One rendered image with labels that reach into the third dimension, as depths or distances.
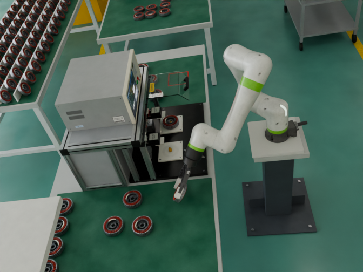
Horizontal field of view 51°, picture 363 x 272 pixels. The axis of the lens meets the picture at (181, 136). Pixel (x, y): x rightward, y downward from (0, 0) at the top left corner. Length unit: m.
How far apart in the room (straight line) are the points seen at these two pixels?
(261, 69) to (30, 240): 1.28
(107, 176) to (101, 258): 0.47
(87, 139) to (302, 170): 1.79
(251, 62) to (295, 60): 2.45
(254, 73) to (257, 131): 0.61
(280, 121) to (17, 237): 1.47
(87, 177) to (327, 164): 1.91
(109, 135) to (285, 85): 2.33
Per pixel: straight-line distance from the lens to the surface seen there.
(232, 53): 2.01
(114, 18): 4.08
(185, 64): 3.12
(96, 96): 2.05
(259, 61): 1.91
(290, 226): 2.90
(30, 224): 1.78
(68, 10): 4.56
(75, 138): 2.18
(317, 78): 4.10
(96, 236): 2.18
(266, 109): 2.23
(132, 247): 2.07
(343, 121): 3.65
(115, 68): 2.22
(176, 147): 2.39
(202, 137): 1.95
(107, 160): 2.17
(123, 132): 2.09
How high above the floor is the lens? 2.48
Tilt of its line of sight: 44 degrees down
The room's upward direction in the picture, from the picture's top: 13 degrees counter-clockwise
